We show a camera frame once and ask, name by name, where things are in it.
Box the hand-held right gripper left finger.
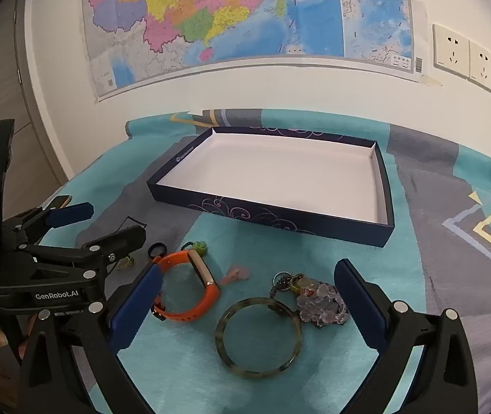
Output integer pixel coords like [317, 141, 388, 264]
[17, 262, 163, 414]

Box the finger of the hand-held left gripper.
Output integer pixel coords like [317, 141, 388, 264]
[1, 195, 95, 248]
[17, 225, 147, 295]

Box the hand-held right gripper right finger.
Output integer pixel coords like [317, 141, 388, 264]
[334, 259, 479, 414]

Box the clear crystal bracelet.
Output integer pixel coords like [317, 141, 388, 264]
[296, 282, 352, 327]

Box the orange smart band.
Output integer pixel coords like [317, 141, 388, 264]
[151, 248, 222, 323]

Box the dark red bead bracelet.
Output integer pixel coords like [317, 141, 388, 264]
[270, 272, 311, 300]

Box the black ring green stone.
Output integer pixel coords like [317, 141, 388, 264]
[181, 240, 209, 257]

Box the tortoiseshell bangle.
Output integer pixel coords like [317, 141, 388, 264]
[215, 297, 303, 381]

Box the pink plastic clip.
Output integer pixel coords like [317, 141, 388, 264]
[222, 266, 251, 285]

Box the dark blue shallow box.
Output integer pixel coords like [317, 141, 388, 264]
[147, 126, 395, 248]

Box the teal and grey printed blanket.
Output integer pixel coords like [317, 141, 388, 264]
[25, 108, 491, 414]

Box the colourful wall map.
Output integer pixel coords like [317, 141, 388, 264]
[82, 0, 414, 103]

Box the large white wall socket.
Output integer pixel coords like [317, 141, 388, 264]
[433, 23, 472, 75]

